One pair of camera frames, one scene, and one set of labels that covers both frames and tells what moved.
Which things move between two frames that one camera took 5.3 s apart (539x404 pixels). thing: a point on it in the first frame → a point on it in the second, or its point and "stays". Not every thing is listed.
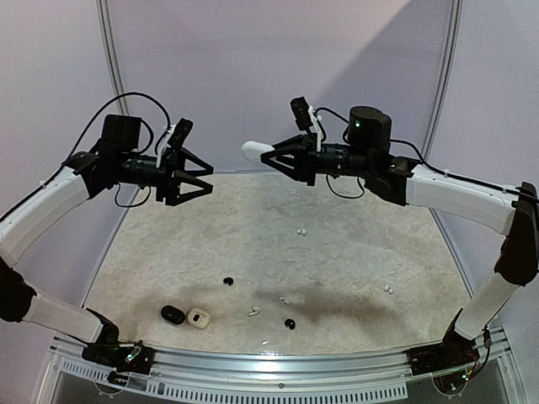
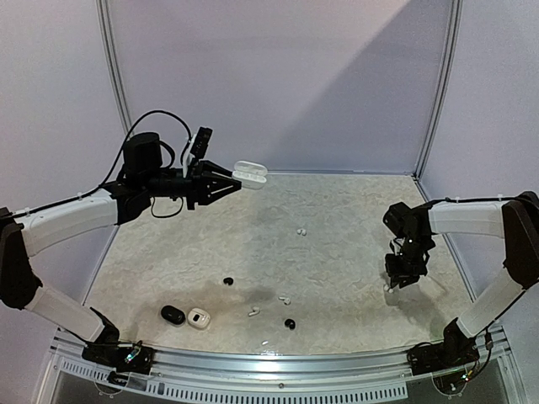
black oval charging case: x=173 y=315 stays
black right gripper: x=307 y=158 → x=404 y=263
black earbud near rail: x=290 y=323 stays
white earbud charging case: x=253 y=149 → x=252 y=175
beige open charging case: x=198 y=318 stays
